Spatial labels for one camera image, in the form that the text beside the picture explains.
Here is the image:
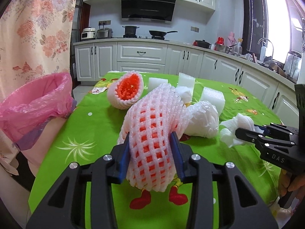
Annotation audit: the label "pink foam fruit net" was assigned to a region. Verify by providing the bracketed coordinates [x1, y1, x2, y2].
[117, 83, 190, 192]

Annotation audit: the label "right hand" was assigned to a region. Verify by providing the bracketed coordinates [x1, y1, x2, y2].
[278, 169, 305, 201]

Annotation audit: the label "pink-bagged trash bin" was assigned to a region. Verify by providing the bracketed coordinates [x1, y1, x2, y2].
[1, 72, 77, 175]

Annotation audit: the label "dark wood glass door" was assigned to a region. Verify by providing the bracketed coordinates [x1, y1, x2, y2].
[70, 0, 91, 88]

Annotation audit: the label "white paper towel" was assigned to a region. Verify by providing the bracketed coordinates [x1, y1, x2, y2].
[219, 113, 264, 148]

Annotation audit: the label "red kettle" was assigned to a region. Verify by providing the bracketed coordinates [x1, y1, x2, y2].
[216, 37, 224, 45]

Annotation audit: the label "dark framed window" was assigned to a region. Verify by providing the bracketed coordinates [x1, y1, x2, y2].
[242, 0, 304, 63]

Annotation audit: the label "green cartoon tablecloth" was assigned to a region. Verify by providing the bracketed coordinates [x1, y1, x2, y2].
[28, 79, 280, 228]

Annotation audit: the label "white lower kitchen cabinets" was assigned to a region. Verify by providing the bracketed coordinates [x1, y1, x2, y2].
[74, 38, 299, 127]

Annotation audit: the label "pink thermos bottle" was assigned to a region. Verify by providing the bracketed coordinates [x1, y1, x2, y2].
[226, 31, 237, 47]

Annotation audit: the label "steel pressure cooker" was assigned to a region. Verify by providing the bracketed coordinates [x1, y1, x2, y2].
[96, 27, 113, 39]

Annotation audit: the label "white foam block tall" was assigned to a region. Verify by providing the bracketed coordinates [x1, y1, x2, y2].
[177, 72, 195, 89]

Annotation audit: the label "white plastic bag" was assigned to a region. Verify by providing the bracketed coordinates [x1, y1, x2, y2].
[184, 101, 219, 139]

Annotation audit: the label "chrome sink faucet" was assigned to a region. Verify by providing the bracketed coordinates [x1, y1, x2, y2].
[258, 37, 275, 57]

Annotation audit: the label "black range hood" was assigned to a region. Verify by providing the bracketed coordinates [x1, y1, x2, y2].
[121, 0, 176, 23]

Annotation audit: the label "black stock pot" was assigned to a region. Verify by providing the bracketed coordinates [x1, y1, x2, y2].
[123, 26, 139, 38]

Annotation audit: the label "steel mixing bowl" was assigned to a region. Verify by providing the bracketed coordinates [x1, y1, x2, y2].
[215, 44, 231, 54]

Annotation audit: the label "floral curtain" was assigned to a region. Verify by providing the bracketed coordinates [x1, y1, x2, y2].
[1, 0, 76, 175]

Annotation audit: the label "white rice cooker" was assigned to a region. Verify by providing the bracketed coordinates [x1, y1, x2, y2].
[81, 27, 96, 40]

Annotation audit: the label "red black casserole pot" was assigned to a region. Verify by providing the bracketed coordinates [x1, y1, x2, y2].
[193, 40, 211, 49]

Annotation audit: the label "black frying pan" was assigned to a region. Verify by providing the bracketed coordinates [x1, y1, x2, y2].
[149, 30, 177, 40]

